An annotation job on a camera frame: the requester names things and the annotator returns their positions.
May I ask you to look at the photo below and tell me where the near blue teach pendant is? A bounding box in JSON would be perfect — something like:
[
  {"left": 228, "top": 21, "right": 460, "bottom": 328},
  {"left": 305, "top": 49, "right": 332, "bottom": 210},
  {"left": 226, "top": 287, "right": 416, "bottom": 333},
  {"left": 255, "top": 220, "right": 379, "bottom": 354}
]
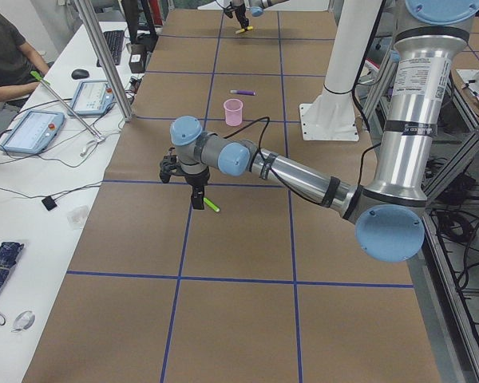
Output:
[{"left": 0, "top": 110, "right": 65, "bottom": 155}]

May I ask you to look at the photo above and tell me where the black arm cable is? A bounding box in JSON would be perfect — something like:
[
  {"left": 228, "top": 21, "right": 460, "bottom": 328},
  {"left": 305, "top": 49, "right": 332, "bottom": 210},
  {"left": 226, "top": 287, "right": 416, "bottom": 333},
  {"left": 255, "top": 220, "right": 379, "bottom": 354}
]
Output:
[{"left": 223, "top": 115, "right": 272, "bottom": 160}]

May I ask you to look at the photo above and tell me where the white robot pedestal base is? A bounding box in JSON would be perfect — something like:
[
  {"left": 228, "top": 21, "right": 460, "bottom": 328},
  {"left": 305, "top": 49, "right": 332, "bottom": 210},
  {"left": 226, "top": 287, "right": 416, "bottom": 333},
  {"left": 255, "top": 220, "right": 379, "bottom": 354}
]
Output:
[{"left": 299, "top": 0, "right": 383, "bottom": 141}]

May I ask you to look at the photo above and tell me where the far blue teach pendant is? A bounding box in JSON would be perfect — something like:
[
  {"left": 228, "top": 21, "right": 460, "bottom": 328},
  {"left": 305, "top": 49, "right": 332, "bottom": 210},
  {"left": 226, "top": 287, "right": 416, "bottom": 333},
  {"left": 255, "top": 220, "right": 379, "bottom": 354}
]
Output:
[{"left": 68, "top": 80, "right": 115, "bottom": 116}]

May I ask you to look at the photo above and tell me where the yellow highlighter pen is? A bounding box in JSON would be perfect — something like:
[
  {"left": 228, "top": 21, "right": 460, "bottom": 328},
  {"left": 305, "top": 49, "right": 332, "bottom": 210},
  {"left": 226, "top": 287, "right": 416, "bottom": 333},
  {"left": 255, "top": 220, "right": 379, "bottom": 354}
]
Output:
[{"left": 235, "top": 26, "right": 253, "bottom": 34}]

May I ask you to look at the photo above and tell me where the clear plastic bag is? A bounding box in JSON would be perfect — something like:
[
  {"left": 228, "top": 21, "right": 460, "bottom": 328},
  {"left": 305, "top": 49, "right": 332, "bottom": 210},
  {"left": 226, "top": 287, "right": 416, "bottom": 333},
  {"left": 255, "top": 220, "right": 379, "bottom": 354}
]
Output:
[{"left": 66, "top": 205, "right": 89, "bottom": 230}]

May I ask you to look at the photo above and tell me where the black computer mouse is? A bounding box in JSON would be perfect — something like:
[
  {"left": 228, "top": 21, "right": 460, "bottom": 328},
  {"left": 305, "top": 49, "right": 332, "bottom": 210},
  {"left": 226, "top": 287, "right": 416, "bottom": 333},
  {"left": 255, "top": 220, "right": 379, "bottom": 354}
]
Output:
[{"left": 71, "top": 69, "right": 89, "bottom": 80}]

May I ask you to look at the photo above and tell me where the black keyboard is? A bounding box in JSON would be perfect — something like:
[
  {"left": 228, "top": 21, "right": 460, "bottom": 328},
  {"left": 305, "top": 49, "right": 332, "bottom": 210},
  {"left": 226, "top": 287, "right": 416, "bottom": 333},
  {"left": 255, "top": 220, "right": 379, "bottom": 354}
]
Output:
[{"left": 103, "top": 30, "right": 125, "bottom": 66}]

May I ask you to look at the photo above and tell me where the pink mesh pen holder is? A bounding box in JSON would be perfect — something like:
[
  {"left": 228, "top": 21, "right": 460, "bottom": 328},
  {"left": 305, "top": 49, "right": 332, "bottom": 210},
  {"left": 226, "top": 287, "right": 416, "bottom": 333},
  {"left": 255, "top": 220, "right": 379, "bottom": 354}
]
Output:
[{"left": 223, "top": 98, "right": 243, "bottom": 127}]

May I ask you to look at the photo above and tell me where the small black square device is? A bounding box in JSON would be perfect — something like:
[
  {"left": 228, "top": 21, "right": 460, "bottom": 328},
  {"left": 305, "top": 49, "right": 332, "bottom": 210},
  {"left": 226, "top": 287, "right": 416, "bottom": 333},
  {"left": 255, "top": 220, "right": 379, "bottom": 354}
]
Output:
[{"left": 42, "top": 195, "right": 57, "bottom": 211}]

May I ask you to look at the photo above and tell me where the aluminium frame post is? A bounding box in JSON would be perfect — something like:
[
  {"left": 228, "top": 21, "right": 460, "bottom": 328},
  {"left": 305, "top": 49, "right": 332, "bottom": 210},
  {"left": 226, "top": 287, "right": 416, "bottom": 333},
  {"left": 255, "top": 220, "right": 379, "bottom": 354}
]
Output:
[{"left": 74, "top": 0, "right": 133, "bottom": 122}]

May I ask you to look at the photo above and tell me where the diagonal metal rod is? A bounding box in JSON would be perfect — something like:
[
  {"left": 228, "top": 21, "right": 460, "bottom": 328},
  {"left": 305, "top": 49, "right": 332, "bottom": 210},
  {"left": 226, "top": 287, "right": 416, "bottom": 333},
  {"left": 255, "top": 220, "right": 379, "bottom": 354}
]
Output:
[{"left": 30, "top": 70, "right": 105, "bottom": 143}]

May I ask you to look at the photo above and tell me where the clear oval tape dispenser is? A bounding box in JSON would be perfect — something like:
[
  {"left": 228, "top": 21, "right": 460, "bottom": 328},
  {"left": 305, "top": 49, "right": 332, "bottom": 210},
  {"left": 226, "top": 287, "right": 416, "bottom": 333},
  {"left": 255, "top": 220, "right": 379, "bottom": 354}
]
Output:
[{"left": 11, "top": 310, "right": 36, "bottom": 333}]

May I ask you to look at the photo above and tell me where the green highlighter pen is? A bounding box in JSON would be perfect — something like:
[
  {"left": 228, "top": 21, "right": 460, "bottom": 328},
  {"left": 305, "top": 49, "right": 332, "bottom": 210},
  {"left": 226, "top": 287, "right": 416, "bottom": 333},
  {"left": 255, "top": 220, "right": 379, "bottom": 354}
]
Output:
[{"left": 204, "top": 197, "right": 220, "bottom": 213}]

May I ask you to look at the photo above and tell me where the purple highlighter pen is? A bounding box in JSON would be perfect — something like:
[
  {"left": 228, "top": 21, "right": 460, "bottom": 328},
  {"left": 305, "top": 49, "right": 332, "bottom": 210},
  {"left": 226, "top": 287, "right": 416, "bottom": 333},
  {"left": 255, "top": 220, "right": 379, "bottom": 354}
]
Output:
[{"left": 229, "top": 89, "right": 256, "bottom": 96}]

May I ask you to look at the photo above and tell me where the person in dark shirt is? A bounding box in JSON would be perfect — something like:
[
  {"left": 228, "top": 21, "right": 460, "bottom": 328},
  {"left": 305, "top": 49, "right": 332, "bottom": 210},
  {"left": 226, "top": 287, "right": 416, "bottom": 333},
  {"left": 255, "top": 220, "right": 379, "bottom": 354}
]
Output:
[{"left": 0, "top": 14, "right": 49, "bottom": 108}]

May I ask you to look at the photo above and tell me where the blue teach pendant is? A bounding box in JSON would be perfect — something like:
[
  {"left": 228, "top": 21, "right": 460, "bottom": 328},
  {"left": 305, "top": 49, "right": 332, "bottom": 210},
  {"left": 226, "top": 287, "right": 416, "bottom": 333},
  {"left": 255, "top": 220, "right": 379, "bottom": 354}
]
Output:
[
  {"left": 68, "top": 80, "right": 115, "bottom": 116},
  {"left": 0, "top": 110, "right": 65, "bottom": 155}
]

